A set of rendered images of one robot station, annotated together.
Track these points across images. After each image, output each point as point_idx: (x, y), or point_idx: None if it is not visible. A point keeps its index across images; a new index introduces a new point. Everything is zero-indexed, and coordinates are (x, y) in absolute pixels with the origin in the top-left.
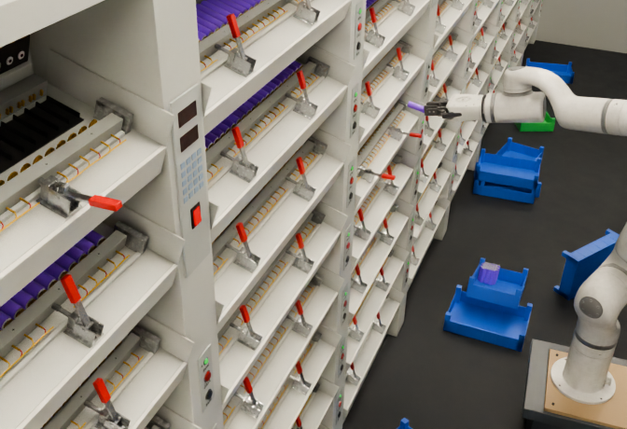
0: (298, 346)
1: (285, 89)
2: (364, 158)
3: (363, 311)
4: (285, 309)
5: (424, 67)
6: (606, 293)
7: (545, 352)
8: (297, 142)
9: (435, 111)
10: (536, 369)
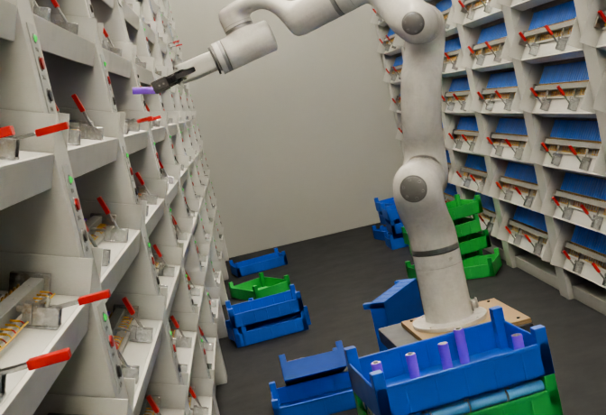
0: (120, 244)
1: None
2: None
3: None
4: (93, 142)
5: (133, 70)
6: (418, 166)
7: (399, 328)
8: None
9: (165, 82)
10: (398, 337)
